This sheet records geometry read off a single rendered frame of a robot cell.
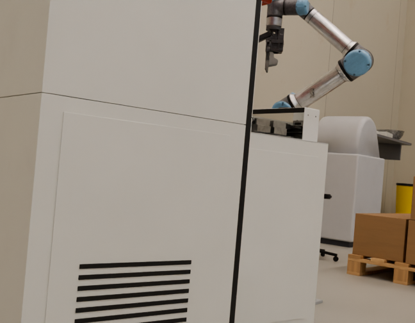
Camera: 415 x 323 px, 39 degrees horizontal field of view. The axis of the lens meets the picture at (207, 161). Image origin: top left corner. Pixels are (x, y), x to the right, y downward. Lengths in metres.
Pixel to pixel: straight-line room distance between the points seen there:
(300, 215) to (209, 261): 0.66
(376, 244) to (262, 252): 2.29
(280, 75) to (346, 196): 1.52
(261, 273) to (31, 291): 1.00
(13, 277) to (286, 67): 5.50
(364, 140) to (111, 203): 5.09
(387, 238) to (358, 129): 2.22
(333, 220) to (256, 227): 4.21
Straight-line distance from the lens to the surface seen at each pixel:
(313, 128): 2.47
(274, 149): 2.22
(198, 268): 1.76
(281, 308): 2.34
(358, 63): 2.75
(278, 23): 2.84
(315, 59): 7.38
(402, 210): 9.12
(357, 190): 6.29
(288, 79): 6.78
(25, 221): 1.50
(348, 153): 6.35
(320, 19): 2.94
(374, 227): 4.43
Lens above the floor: 0.66
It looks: 1 degrees up
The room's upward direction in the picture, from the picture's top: 5 degrees clockwise
